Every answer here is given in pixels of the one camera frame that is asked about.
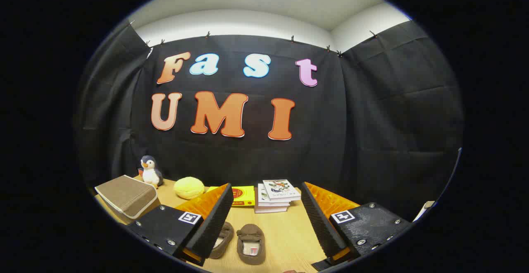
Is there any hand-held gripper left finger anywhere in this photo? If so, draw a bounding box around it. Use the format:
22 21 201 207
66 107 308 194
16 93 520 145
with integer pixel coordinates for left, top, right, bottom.
126 183 234 267

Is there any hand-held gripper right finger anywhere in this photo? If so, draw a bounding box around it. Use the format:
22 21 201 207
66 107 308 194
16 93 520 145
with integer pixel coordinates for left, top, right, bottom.
301 182 414 271

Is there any brown fuzzy shoe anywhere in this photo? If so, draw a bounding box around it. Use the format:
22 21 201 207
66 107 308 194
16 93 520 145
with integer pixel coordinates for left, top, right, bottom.
237 224 266 265
209 222 234 259

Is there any brown fabric storage box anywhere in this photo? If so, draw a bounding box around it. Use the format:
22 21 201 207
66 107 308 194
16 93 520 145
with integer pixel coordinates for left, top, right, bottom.
94 175 162 225

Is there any yellow book with red label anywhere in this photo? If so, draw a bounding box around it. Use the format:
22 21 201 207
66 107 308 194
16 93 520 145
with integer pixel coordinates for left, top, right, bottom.
207 186 255 207

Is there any yellow round plush bun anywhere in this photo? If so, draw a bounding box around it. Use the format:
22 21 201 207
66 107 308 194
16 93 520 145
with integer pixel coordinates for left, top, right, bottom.
174 177 205 200

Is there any penguin plush toy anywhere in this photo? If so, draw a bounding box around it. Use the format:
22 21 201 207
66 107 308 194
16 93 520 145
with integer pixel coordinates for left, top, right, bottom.
138 155 164 189

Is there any black backdrop cloth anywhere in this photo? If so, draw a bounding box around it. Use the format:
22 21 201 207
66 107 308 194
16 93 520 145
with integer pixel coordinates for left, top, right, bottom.
74 20 464 224

